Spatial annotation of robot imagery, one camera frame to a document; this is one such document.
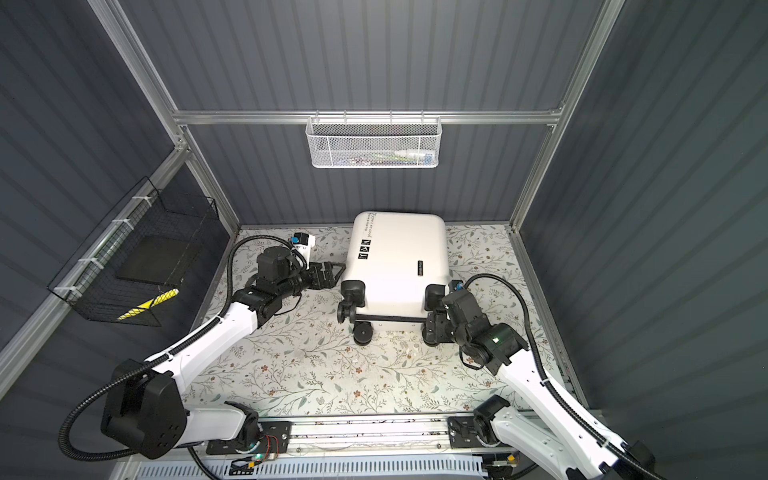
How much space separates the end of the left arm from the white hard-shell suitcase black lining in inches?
2.9

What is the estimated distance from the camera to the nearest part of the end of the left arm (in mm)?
633

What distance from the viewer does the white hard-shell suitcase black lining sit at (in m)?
0.79
